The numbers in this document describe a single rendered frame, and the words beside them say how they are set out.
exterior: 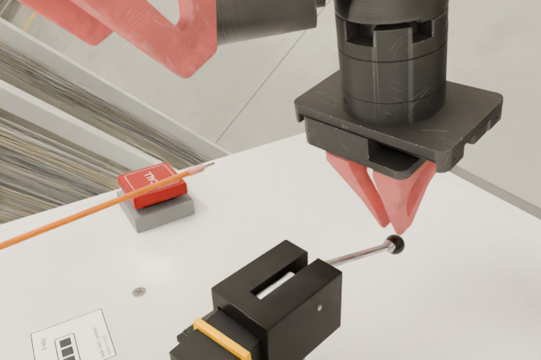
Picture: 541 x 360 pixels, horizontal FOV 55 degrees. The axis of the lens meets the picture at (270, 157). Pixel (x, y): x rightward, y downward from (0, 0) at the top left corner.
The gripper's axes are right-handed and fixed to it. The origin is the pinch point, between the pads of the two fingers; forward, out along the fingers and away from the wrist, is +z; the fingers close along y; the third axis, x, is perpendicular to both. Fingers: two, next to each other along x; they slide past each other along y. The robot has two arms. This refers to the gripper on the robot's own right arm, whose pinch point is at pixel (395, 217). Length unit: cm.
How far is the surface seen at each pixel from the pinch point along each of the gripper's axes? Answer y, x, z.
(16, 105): -62, -4, 7
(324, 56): -117, 124, 67
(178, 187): -19.7, -4.8, 3.0
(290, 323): 2.2, -12.3, -3.6
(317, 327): 2.2, -10.6, -1.4
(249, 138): -135, 92, 95
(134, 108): -87, 24, 30
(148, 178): -22.7, -5.8, 2.6
